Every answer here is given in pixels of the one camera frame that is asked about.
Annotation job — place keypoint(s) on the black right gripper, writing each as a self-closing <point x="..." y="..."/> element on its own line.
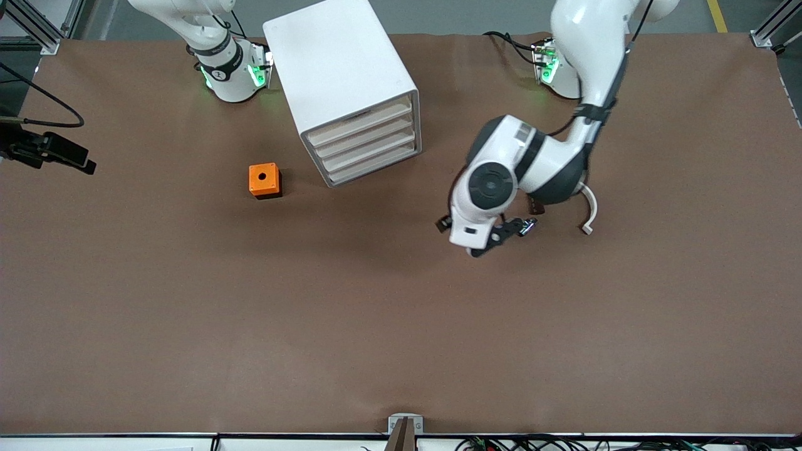
<point x="20" y="149"/>

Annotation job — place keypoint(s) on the white plastic cabinet drawer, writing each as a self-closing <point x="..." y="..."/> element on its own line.
<point x="351" y="155"/>
<point x="363" y="134"/>
<point x="360" y="121"/>
<point x="344" y="173"/>

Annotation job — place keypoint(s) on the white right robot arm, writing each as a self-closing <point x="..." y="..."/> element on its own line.
<point x="229" y="81"/>

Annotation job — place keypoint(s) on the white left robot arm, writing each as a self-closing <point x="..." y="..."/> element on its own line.
<point x="592" y="50"/>

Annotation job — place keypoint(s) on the orange button box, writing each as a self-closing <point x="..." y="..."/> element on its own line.
<point x="269" y="185"/>

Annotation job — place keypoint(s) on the white drawer cabinet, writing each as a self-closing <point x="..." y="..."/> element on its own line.
<point x="338" y="62"/>

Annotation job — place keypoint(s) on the shiny metal fitting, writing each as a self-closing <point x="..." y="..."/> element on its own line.
<point x="530" y="227"/>

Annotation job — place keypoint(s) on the dark brown rectangular block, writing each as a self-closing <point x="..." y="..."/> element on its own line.
<point x="537" y="207"/>

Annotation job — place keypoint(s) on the brown table cover mat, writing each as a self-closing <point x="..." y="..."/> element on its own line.
<point x="401" y="326"/>

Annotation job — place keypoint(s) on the aluminium frame profile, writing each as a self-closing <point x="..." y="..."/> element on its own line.
<point x="37" y="28"/>
<point x="74" y="15"/>
<point x="767" y="31"/>

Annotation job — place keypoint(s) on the grey metal bracket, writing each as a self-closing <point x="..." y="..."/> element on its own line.
<point x="392" y="425"/>

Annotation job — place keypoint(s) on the white table frame rail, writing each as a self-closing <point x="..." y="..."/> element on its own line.
<point x="94" y="445"/>

